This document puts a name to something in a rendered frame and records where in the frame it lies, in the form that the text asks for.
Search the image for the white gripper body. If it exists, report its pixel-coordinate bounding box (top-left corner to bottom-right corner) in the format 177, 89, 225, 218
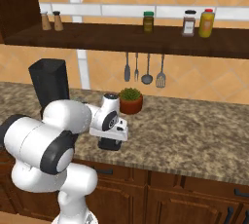
89, 126, 129, 143

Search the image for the dark wooden drawer front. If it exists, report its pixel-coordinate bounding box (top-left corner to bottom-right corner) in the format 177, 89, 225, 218
148, 169, 249, 205
72, 159, 149, 187

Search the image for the green plant in terracotta pot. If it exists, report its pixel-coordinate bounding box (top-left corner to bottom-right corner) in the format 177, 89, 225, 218
118, 87, 145, 116

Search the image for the dark wooden cupboard door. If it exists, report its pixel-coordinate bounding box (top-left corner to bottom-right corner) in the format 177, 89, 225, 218
241, 203, 249, 224
146, 186, 243, 224
85, 179, 148, 224
0, 149, 61, 223

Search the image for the grey hanging spatula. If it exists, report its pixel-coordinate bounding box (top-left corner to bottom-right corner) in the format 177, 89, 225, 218
124, 51, 131, 83

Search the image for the grey hanging ladle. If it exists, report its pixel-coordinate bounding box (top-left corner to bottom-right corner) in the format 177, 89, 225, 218
140, 53, 154, 86

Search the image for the grey hanging fork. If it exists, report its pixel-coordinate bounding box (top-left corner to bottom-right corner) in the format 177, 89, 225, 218
133, 52, 140, 83

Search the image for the grey hanging slotted turner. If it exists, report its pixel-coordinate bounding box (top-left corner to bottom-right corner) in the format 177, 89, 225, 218
155, 54, 167, 89

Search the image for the green-lidded spice jar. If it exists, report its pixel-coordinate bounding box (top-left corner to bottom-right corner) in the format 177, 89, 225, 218
142, 11, 156, 35

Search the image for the wooden shaker with dark cap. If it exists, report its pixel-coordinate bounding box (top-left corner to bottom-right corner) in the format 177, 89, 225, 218
52, 10, 64, 32
40, 11, 53, 32

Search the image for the black-lidded brown spice jar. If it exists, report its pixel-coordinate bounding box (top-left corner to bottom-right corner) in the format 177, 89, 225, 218
181, 9, 197, 38

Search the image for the yellow bottle with red cap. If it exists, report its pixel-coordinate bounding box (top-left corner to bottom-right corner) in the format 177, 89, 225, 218
197, 8, 216, 39

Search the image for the black drawer handle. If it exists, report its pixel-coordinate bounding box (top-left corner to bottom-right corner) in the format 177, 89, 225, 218
233, 188, 249, 200
92, 167, 114, 176

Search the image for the dark wooden wall shelf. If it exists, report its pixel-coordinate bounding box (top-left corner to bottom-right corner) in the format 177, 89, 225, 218
3, 22, 249, 60

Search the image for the black cupboard door handle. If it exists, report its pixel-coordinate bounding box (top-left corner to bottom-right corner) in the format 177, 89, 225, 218
223, 205, 234, 224

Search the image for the dark wooden wall cupboard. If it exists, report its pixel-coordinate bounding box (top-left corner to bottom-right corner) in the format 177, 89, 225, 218
0, 0, 42, 45

